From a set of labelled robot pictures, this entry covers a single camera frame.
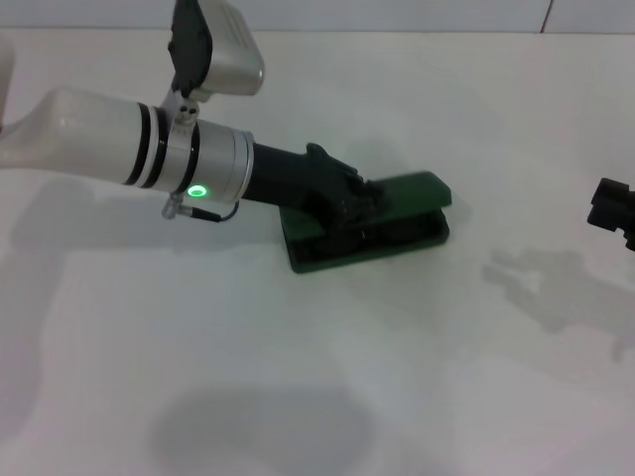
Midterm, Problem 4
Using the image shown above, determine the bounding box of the green glasses case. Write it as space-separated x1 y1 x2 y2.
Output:
278 171 453 276

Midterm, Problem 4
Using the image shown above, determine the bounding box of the left camera mount bracket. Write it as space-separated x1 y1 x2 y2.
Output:
158 88 202 150

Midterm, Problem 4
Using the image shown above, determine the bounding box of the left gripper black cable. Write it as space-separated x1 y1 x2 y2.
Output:
161 190 242 225

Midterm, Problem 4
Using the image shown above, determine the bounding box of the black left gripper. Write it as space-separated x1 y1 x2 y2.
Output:
240 142 389 235

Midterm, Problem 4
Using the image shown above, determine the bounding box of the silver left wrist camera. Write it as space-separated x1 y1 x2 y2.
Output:
167 0 267 103

